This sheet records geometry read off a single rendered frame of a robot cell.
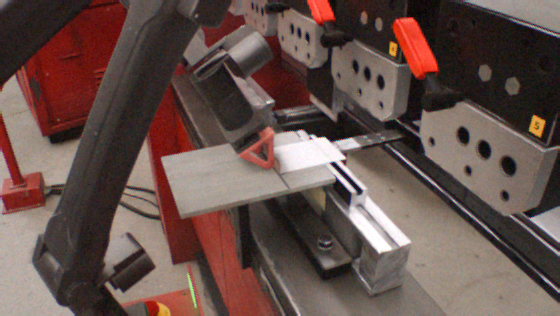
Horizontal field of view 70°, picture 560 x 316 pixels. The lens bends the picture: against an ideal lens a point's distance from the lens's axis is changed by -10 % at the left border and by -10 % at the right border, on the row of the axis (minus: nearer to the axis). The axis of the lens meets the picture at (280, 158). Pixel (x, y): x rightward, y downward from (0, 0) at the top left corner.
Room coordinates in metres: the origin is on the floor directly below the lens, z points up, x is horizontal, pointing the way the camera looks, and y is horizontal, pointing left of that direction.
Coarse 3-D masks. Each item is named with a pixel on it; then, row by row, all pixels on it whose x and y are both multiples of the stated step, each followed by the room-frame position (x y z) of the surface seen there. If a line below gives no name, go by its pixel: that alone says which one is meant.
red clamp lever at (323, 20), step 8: (312, 0) 0.58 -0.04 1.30; (320, 0) 0.58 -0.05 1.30; (312, 8) 0.57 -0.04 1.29; (320, 8) 0.56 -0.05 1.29; (328, 8) 0.57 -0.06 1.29; (320, 16) 0.56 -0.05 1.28; (328, 16) 0.56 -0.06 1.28; (320, 24) 0.56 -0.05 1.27; (328, 24) 0.55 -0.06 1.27; (328, 32) 0.54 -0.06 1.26; (336, 32) 0.55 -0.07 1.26; (328, 40) 0.53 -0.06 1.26; (336, 40) 0.53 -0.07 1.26; (344, 40) 0.54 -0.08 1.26; (352, 40) 0.55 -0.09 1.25
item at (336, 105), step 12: (312, 72) 0.73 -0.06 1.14; (324, 72) 0.69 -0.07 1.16; (312, 84) 0.72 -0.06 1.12; (324, 84) 0.68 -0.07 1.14; (312, 96) 0.74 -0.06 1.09; (324, 96) 0.68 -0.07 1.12; (336, 96) 0.66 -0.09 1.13; (324, 108) 0.70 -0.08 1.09; (336, 108) 0.66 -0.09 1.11; (336, 120) 0.66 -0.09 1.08
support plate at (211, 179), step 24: (168, 168) 0.64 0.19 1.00; (192, 168) 0.64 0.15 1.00; (216, 168) 0.64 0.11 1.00; (240, 168) 0.64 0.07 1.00; (264, 168) 0.64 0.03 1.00; (312, 168) 0.64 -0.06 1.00; (192, 192) 0.57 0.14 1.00; (216, 192) 0.57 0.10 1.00; (240, 192) 0.57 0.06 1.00; (264, 192) 0.57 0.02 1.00; (288, 192) 0.58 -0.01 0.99
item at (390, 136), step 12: (396, 120) 0.79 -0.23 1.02; (420, 120) 0.76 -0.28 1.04; (384, 132) 0.77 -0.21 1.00; (396, 132) 0.77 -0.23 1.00; (408, 132) 0.75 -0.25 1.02; (336, 144) 0.72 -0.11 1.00; (348, 144) 0.72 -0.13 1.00; (360, 144) 0.72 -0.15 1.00; (372, 144) 0.72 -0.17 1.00; (384, 144) 0.73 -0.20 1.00; (408, 144) 0.74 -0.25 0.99; (420, 144) 0.71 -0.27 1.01
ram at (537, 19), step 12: (468, 0) 0.38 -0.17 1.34; (480, 0) 0.37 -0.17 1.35; (492, 0) 0.36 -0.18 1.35; (504, 0) 0.34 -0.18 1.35; (516, 0) 0.33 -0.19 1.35; (528, 0) 0.32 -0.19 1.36; (540, 0) 0.31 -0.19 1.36; (552, 0) 0.30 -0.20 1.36; (504, 12) 0.34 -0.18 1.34; (516, 12) 0.33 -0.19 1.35; (528, 12) 0.32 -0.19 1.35; (540, 12) 0.31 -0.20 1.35; (552, 12) 0.30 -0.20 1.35; (540, 24) 0.31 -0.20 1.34; (552, 24) 0.30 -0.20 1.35
